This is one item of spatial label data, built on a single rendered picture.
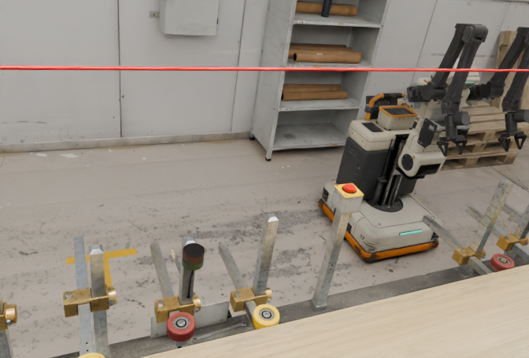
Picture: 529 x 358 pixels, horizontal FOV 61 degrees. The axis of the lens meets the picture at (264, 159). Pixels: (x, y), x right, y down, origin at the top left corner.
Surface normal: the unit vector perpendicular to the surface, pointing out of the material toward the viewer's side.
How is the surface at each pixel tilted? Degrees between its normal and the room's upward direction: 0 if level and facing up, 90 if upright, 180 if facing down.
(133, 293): 0
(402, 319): 0
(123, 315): 0
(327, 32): 90
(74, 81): 90
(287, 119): 90
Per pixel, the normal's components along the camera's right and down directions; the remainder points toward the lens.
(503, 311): 0.14, -0.87
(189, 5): 0.37, 0.49
